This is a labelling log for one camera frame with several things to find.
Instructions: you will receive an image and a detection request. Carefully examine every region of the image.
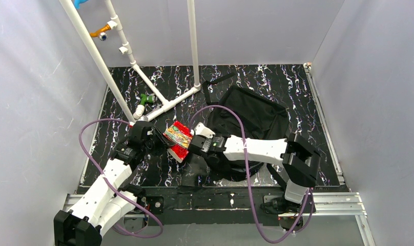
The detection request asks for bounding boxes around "red patterned book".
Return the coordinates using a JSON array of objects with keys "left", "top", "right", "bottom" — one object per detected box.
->
[{"left": 165, "top": 137, "right": 189, "bottom": 163}]

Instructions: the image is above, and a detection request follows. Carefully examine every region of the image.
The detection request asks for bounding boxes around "black student backpack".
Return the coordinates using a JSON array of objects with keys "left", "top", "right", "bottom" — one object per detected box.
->
[{"left": 201, "top": 72, "right": 291, "bottom": 182}]

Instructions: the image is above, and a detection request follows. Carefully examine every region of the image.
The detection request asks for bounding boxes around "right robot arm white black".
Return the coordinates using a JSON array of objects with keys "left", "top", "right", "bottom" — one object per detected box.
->
[{"left": 188, "top": 123, "right": 321, "bottom": 214}]

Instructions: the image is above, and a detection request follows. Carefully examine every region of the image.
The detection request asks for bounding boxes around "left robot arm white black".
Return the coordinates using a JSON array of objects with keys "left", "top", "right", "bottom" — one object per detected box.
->
[{"left": 53, "top": 120, "right": 167, "bottom": 245}]

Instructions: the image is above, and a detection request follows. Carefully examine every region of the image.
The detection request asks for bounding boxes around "green pipe valve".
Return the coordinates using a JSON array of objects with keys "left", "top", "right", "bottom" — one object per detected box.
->
[{"left": 139, "top": 94, "right": 157, "bottom": 106}]

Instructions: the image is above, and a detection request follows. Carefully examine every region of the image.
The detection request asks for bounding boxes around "orange pipe valve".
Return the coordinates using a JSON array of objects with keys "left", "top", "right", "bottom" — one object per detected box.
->
[{"left": 89, "top": 24, "right": 112, "bottom": 41}]

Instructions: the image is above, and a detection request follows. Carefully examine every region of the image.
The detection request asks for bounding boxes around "blue pipe valve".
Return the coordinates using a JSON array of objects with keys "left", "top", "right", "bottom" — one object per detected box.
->
[{"left": 73, "top": 0, "right": 88, "bottom": 9}]

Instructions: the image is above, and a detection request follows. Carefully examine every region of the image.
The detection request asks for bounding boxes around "white PVC pipe frame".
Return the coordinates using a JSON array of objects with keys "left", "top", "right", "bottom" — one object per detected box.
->
[{"left": 59, "top": 0, "right": 201, "bottom": 123}]

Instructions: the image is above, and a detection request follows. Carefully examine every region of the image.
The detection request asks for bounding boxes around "black mounting base plate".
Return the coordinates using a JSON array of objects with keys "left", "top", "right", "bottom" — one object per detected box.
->
[{"left": 139, "top": 186, "right": 300, "bottom": 226}]

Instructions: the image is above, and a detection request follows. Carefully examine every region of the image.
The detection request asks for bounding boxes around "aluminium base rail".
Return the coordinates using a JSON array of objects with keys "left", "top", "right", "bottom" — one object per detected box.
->
[{"left": 54, "top": 193, "right": 376, "bottom": 246}]

